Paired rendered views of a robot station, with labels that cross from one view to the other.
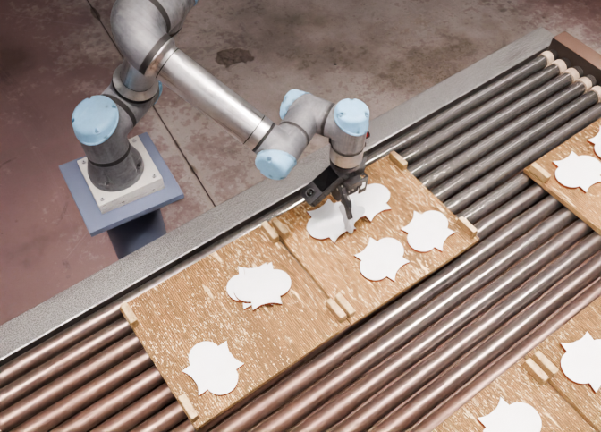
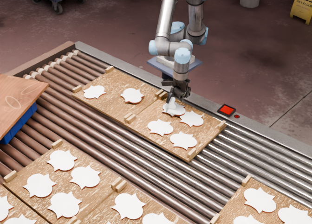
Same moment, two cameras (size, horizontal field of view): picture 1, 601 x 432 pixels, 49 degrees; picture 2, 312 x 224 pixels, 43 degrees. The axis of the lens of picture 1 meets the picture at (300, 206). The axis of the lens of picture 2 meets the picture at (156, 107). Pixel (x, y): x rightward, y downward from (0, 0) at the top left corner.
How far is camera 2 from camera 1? 1.73 m
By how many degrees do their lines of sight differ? 51
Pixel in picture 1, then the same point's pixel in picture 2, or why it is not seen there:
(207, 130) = not seen: hidden behind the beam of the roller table
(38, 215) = not seen: hidden behind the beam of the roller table
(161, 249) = (142, 73)
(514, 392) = (105, 178)
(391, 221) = (184, 129)
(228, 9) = not seen: outside the picture
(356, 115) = (178, 52)
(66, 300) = (113, 59)
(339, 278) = (145, 117)
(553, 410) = (99, 192)
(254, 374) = (94, 102)
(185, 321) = (111, 83)
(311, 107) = (181, 45)
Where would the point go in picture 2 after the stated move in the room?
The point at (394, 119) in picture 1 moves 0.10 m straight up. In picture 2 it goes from (254, 125) to (257, 111)
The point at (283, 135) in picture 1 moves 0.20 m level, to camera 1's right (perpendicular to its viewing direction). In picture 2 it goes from (162, 41) to (173, 61)
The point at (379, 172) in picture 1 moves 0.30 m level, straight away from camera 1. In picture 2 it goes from (212, 121) to (267, 119)
